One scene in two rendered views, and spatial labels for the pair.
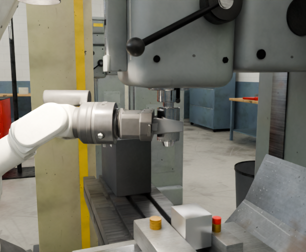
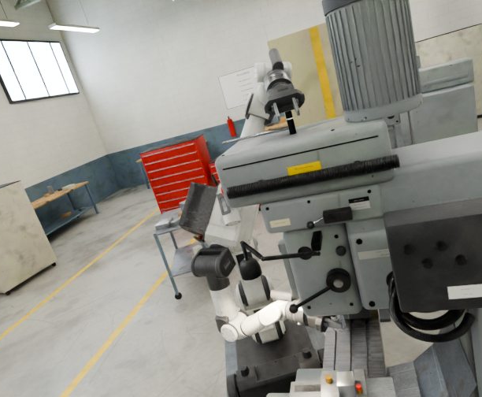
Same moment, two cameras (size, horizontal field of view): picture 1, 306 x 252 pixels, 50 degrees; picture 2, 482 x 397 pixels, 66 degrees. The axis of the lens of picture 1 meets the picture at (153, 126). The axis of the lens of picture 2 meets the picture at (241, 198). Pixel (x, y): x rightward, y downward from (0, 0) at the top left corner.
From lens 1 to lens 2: 0.96 m
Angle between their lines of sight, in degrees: 38
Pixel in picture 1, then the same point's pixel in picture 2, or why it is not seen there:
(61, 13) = (314, 111)
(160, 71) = (313, 312)
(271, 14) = (375, 282)
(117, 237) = (329, 363)
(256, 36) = (366, 294)
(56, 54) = not seen: hidden behind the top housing
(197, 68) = (334, 309)
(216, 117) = not seen: outside the picture
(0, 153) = (255, 324)
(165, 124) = (331, 324)
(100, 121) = (297, 317)
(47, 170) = not seen: hidden behind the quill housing
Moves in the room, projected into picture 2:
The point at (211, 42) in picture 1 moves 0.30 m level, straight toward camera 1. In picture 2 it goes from (340, 296) to (281, 362)
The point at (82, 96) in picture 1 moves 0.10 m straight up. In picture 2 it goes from (288, 298) to (282, 275)
